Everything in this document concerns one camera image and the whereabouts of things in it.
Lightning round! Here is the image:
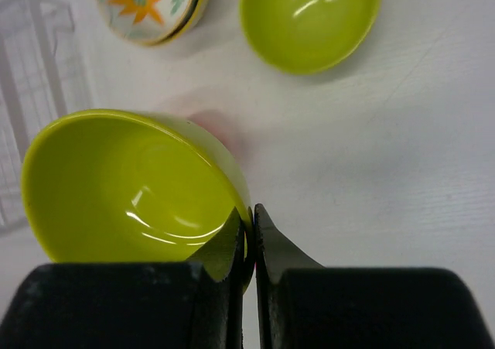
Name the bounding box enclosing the white floral patterned bowl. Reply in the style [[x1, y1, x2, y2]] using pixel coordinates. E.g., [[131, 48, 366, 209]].
[[96, 0, 193, 46]]

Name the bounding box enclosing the white wire dish rack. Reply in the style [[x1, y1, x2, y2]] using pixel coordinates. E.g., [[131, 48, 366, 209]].
[[1, 0, 91, 235]]

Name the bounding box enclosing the green bowl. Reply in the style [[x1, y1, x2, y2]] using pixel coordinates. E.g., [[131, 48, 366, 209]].
[[19, 108, 256, 296], [239, 0, 381, 75]]

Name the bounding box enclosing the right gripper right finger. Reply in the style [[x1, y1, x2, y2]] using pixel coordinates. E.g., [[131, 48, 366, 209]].
[[254, 204, 494, 348]]

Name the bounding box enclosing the blue yellow patterned bowl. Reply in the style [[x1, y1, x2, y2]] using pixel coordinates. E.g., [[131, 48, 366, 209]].
[[152, 0, 209, 46]]

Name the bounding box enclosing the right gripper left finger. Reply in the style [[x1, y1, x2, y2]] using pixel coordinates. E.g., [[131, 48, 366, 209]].
[[1, 210, 244, 348]]

